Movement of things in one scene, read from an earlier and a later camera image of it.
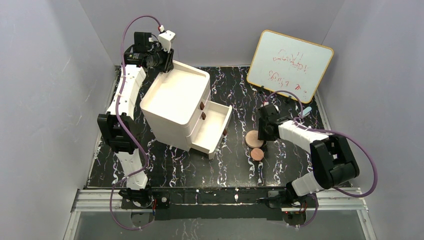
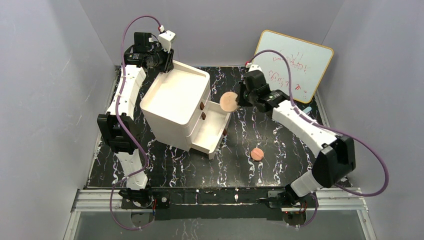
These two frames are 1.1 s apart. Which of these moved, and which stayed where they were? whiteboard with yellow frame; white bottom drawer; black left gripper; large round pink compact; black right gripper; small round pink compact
Moved: black right gripper; large round pink compact
Stayed: whiteboard with yellow frame; white bottom drawer; black left gripper; small round pink compact
